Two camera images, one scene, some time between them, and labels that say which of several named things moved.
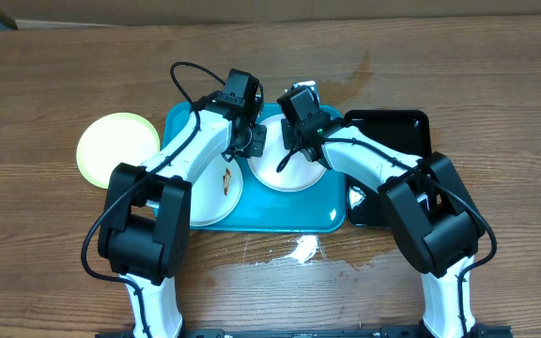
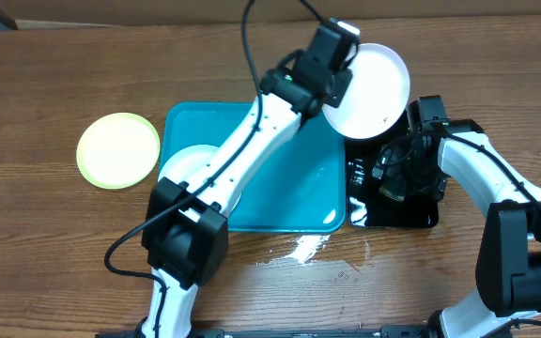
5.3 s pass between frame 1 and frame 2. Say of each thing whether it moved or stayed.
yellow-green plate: stayed
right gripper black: moved
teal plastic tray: stayed
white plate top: moved
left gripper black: moved
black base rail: stayed
